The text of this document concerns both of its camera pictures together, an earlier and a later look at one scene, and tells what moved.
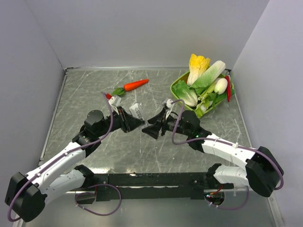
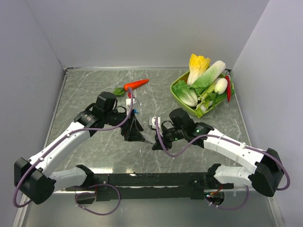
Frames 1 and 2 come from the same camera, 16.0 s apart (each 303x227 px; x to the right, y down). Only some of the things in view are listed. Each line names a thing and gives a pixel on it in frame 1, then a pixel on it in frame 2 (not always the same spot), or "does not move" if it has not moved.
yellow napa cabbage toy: x=198 y=65 does not move
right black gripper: x=158 y=121 → x=157 y=145
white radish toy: x=221 y=86 does not move
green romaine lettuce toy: x=214 y=71 does not move
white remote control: x=136 y=111 → x=149 y=138
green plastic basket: x=184 y=77 does not move
